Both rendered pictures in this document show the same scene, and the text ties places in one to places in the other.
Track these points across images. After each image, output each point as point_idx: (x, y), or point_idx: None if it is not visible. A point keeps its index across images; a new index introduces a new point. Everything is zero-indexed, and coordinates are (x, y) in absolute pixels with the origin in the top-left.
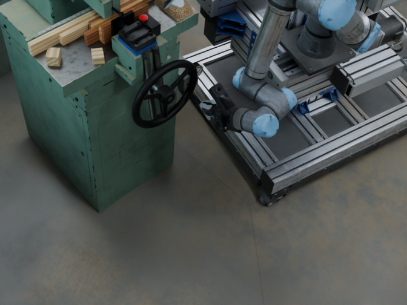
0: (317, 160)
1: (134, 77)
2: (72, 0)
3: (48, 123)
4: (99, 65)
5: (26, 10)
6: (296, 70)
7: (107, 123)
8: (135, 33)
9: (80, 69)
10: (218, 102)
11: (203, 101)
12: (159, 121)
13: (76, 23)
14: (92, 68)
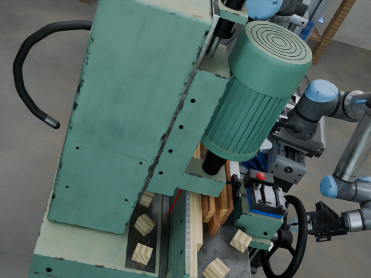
0: None
1: (269, 240)
2: (173, 194)
3: None
4: (247, 249)
5: (71, 234)
6: (302, 155)
7: None
8: (268, 196)
9: (240, 266)
10: (330, 218)
11: (291, 224)
12: (270, 266)
13: (196, 218)
14: (247, 256)
